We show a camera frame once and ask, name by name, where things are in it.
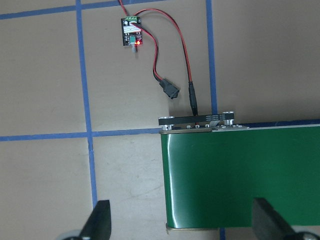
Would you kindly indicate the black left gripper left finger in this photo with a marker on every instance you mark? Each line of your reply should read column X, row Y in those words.
column 98, row 225

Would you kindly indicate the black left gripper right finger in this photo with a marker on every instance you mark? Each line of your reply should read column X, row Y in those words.
column 268, row 224

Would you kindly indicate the green conveyor belt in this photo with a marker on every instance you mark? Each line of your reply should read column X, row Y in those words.
column 213, row 168

